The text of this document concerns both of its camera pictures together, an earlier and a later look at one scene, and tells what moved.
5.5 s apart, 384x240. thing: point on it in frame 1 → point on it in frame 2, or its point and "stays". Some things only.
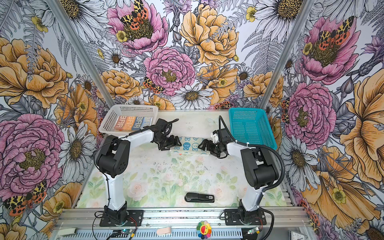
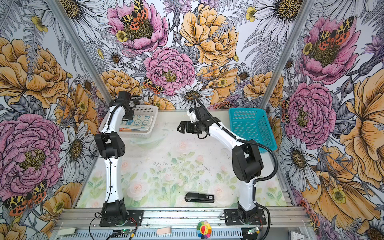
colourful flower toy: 204,229 stays
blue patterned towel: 189,146 → 143,121
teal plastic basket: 251,125 stays
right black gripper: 210,142 → 183,124
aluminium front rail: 182,217 stays
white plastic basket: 123,118 stays
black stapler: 198,197 stays
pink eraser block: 161,231 stays
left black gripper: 172,143 → 129,115
